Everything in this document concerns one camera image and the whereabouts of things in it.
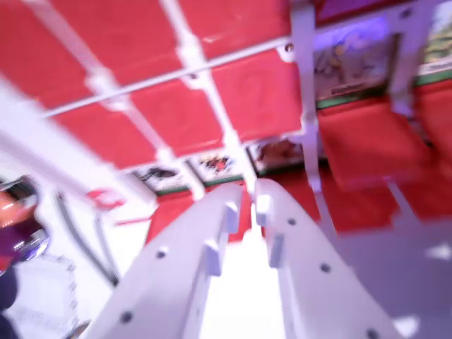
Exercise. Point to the dark fabric bag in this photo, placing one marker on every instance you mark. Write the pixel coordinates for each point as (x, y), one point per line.
(5, 303)

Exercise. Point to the colourful capped keys bunch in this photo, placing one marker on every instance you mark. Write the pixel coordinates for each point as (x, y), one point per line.
(14, 212)

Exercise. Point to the red and white game board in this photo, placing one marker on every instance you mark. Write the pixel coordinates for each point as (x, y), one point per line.
(247, 28)

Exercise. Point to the red board flap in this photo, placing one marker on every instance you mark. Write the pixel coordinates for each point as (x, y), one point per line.
(257, 95)

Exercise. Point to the printed paper sheet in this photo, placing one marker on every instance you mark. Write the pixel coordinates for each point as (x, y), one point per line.
(42, 300)

